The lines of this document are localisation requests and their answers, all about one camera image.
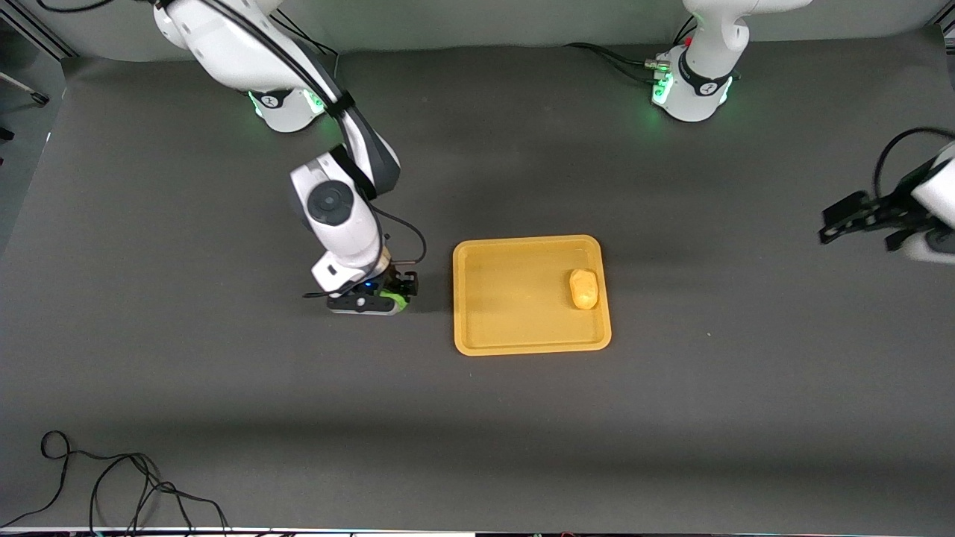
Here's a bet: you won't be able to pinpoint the yellow potato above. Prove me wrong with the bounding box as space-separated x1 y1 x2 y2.
569 268 600 311

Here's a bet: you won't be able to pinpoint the orange plastic tray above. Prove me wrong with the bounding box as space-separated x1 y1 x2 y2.
452 234 613 357

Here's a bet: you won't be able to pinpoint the dark grey table mat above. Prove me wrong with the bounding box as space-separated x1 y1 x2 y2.
0 26 955 534

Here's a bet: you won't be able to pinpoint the black stand leg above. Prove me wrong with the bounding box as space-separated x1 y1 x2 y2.
0 70 51 106

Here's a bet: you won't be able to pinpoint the black right arm base cable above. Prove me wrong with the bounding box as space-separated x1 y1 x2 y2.
280 13 341 57

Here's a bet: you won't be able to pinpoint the black arm base cable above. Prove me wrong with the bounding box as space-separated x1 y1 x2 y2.
563 42 671 84
280 13 341 57

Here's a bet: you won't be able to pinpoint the black left arm base cable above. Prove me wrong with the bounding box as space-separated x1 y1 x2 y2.
563 42 671 84

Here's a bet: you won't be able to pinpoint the thin black loose cable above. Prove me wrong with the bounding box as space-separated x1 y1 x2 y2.
0 430 232 537

